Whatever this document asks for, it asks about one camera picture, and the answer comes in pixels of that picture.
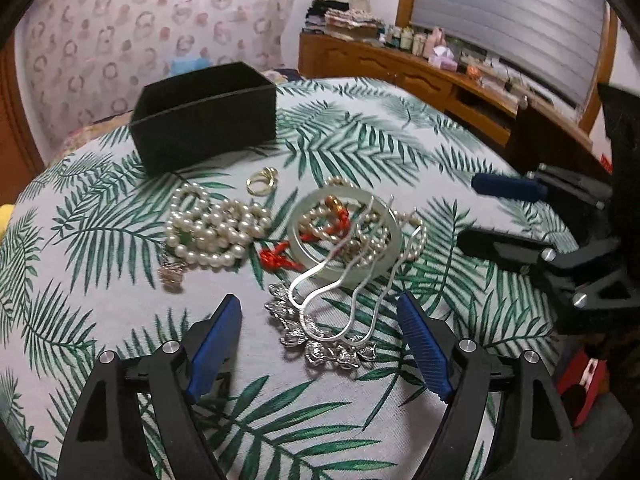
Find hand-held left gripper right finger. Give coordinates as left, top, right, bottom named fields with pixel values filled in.
left=396, top=291, right=591, bottom=480

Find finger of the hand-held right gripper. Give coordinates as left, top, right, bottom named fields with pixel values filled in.
left=456, top=227, right=640, bottom=311
left=471, top=162, right=613, bottom=211

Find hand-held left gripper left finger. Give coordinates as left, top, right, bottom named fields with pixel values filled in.
left=57, top=294, right=244, bottom=480

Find small pearl necklace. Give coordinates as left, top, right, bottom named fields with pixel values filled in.
left=320, top=177, right=429, bottom=267

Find red cord bracelet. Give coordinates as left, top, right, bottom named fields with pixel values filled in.
left=259, top=195, right=351, bottom=273

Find silver flower hairpin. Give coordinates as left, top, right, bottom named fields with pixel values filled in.
left=265, top=194, right=429, bottom=368

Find large white pearl necklace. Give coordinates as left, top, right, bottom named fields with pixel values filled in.
left=165, top=182, right=273, bottom=272

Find pale jade bangle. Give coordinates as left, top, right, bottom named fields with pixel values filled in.
left=289, top=189, right=403, bottom=281

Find gold ring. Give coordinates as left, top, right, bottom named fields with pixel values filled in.
left=245, top=166, right=280, bottom=197

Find black jewelry box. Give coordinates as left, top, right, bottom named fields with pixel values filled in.
left=129, top=61, right=278, bottom=177

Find pink tissue pack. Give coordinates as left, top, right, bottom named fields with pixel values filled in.
left=429, top=45, right=460, bottom=72

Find red plastic object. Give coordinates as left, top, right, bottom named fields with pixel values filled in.
left=555, top=347, right=611, bottom=428

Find leaf print cloth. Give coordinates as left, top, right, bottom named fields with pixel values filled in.
left=0, top=77, right=591, bottom=480

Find grey window blinds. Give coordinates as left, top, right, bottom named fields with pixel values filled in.
left=410, top=0, right=610, bottom=111

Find wooden cabinet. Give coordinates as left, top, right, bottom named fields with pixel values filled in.
left=298, top=32, right=596, bottom=153

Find row of toiletry bottles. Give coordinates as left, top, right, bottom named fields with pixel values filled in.
left=385, top=25, right=432, bottom=56

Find floral folded cloth stack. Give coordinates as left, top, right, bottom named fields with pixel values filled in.
left=325, top=9, right=386, bottom=41

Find dark folded clothes stack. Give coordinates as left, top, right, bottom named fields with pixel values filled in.
left=302, top=0, right=351, bottom=35

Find ring patterned curtain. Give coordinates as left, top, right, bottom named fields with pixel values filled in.
left=15, top=0, right=299, bottom=161

